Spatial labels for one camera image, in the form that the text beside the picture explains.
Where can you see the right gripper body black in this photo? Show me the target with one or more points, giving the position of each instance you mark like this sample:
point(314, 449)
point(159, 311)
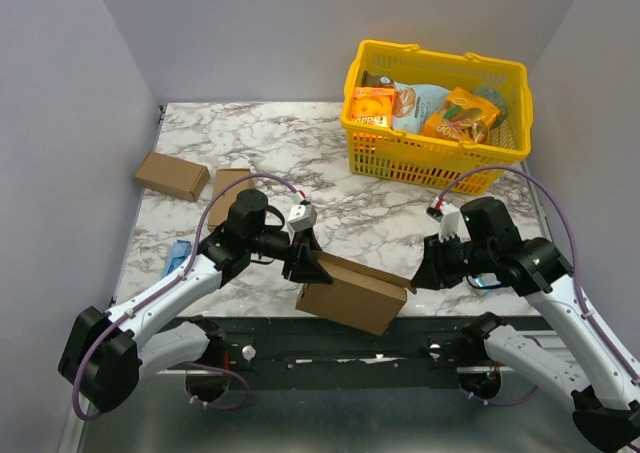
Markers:
point(437, 261)

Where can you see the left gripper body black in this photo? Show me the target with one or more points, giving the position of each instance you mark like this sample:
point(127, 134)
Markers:
point(271, 243)

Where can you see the cardboard box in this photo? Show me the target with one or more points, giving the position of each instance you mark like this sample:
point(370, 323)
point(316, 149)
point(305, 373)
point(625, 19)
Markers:
point(172, 176)
point(223, 178)
point(357, 296)

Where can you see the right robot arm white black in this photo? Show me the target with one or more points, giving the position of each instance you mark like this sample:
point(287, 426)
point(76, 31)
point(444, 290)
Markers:
point(599, 388)

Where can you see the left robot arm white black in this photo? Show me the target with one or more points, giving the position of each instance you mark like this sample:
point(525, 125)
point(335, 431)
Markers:
point(107, 352)

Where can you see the blue box right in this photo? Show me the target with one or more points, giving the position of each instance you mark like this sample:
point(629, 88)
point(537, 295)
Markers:
point(484, 283)

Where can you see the blue box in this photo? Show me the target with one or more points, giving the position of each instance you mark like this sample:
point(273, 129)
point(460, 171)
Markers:
point(178, 253)
point(484, 283)

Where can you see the folded cardboard box upright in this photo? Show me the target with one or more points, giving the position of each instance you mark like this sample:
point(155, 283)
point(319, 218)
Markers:
point(223, 178)

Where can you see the blue box left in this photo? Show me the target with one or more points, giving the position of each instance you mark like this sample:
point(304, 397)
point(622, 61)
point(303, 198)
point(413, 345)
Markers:
point(178, 253)

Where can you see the orange Daddy snack box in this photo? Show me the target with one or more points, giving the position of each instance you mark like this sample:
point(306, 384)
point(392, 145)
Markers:
point(373, 106)

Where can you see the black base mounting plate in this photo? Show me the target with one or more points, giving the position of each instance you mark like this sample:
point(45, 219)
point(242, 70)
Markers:
point(307, 353)

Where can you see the orange snack bag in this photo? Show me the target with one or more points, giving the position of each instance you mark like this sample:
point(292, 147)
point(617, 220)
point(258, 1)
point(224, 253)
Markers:
point(462, 118)

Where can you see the yellow plastic shopping basket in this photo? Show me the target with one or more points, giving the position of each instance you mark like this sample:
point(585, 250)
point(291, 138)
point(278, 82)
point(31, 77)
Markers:
point(416, 159)

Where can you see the green scouring pad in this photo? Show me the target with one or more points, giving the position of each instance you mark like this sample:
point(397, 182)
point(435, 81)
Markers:
point(495, 97)

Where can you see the light blue snack bag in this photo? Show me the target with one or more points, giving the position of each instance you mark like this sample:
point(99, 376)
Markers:
point(414, 104)

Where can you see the dark brown snack packet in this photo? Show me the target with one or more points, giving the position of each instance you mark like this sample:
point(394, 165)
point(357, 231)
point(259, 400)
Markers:
point(376, 81)

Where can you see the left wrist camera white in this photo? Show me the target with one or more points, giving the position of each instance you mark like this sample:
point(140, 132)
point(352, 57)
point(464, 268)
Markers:
point(301, 217)

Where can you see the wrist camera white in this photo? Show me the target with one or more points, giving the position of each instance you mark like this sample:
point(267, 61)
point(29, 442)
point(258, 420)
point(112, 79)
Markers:
point(450, 220)
point(301, 217)

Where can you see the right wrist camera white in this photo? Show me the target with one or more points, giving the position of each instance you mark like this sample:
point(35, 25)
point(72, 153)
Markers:
point(450, 220)

